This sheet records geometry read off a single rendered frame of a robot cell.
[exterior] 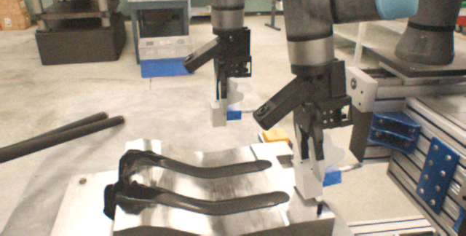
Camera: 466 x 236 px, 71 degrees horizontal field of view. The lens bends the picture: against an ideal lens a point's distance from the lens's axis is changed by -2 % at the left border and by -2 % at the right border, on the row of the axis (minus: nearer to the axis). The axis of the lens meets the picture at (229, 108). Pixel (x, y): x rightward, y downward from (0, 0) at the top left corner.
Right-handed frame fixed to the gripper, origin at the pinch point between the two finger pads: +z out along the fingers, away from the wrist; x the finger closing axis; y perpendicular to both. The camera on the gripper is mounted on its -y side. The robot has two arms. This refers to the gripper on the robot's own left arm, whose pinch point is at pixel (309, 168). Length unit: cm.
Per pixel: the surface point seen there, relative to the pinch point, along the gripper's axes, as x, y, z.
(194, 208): -0.3, -22.5, 1.9
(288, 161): 14.0, 0.3, 5.6
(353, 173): 121, 75, 90
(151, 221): -6.5, -29.1, -2.1
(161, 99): 71, -29, 0
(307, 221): -6.5, -3.8, 6.0
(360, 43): 325, 205, 53
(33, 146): 27, -57, -7
